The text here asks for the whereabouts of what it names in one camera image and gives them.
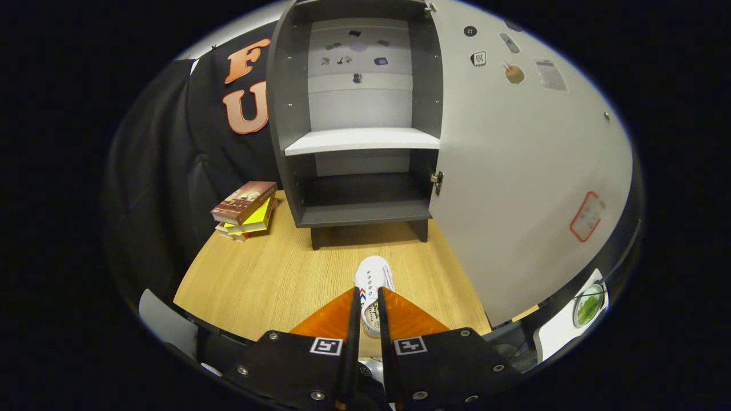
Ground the black backdrop cloth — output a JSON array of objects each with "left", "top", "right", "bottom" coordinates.
[{"left": 106, "top": 20, "right": 298, "bottom": 309}]

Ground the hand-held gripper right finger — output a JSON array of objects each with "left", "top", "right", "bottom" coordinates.
[{"left": 376, "top": 287, "right": 524, "bottom": 411}]

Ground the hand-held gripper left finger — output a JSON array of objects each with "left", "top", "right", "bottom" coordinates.
[{"left": 220, "top": 287, "right": 363, "bottom": 411}]

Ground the dark grey shoe cabinet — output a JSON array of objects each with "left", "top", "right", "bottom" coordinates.
[{"left": 266, "top": 0, "right": 445, "bottom": 251}]

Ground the white cabinet shelf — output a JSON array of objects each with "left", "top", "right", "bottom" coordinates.
[{"left": 284, "top": 127, "right": 441, "bottom": 157}]

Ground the white canvas shoe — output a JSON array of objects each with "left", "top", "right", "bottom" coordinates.
[{"left": 354, "top": 255, "right": 396, "bottom": 339}]

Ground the yellow book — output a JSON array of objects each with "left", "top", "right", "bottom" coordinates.
[{"left": 222, "top": 197, "right": 274, "bottom": 235}]

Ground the brown cover book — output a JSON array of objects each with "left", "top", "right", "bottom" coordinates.
[{"left": 210, "top": 181, "right": 279, "bottom": 226}]

